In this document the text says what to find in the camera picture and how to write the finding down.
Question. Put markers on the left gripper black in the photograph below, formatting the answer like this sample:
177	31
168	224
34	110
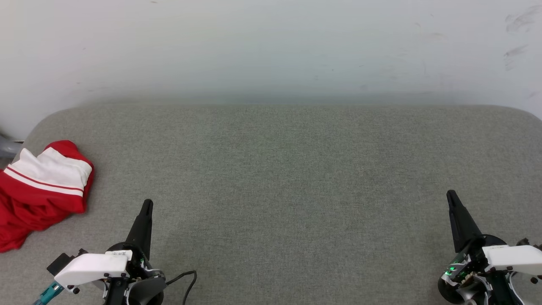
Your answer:
146	288

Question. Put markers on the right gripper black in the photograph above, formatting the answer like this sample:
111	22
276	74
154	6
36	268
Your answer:
470	275

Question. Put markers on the red white basketball jersey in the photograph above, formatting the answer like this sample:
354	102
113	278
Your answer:
38	199

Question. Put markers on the grey rounded object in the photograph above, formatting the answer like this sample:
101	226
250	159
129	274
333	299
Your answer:
8	147

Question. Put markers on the grey fabric sofa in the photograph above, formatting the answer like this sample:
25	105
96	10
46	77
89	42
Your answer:
296	190

